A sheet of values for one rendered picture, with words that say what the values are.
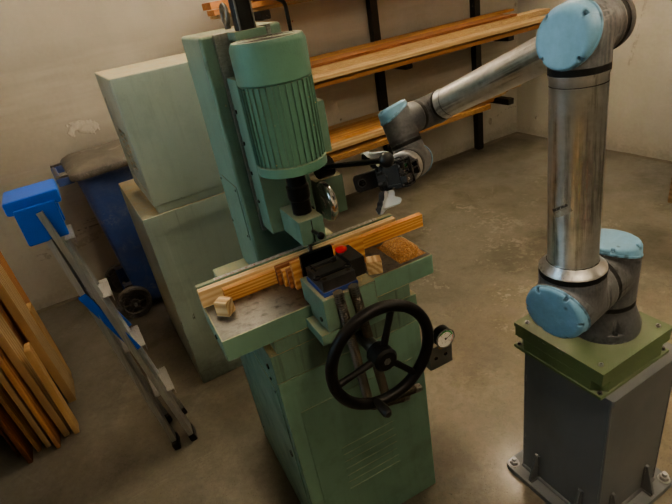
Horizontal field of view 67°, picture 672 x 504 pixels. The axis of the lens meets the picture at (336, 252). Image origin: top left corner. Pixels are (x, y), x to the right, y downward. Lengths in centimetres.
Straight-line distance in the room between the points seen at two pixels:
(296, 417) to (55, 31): 270
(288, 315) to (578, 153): 73
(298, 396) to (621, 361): 83
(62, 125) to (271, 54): 250
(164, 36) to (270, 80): 245
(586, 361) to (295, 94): 98
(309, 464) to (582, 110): 114
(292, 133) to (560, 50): 57
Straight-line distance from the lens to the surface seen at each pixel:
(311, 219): 131
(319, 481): 164
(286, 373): 134
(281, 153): 121
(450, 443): 209
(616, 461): 176
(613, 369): 147
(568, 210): 120
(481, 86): 142
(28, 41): 350
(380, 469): 175
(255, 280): 136
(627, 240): 146
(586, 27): 107
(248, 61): 117
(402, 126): 147
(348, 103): 411
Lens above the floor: 159
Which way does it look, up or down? 28 degrees down
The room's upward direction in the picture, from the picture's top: 10 degrees counter-clockwise
